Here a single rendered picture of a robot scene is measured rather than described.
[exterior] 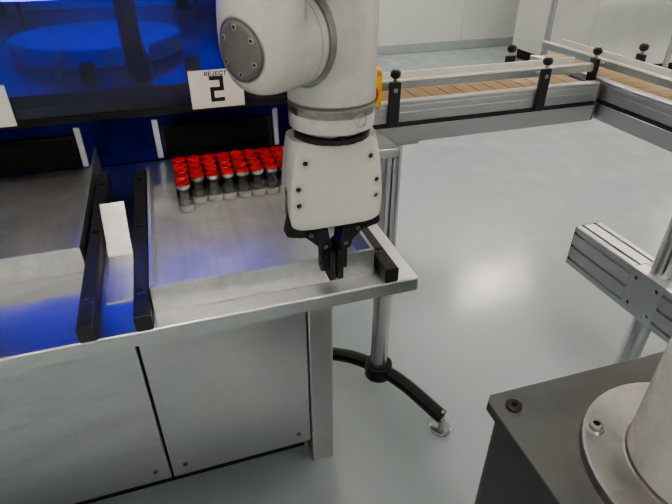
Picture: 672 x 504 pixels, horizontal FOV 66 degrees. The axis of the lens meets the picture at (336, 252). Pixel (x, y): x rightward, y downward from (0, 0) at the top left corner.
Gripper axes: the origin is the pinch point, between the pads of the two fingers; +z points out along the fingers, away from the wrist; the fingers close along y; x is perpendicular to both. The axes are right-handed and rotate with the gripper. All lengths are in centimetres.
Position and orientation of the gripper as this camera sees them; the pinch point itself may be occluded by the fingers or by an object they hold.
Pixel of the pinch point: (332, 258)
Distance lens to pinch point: 59.5
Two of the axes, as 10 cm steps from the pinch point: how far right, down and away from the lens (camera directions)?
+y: -9.5, 1.7, -2.6
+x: 3.1, 5.1, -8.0
